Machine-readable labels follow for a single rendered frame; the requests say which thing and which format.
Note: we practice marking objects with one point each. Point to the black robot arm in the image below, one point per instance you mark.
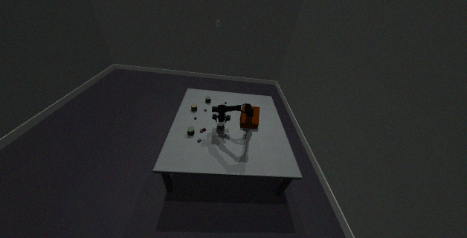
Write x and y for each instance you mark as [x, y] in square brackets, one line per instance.
[221, 109]

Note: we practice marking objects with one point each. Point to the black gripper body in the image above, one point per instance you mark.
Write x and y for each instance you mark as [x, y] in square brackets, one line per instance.
[228, 117]

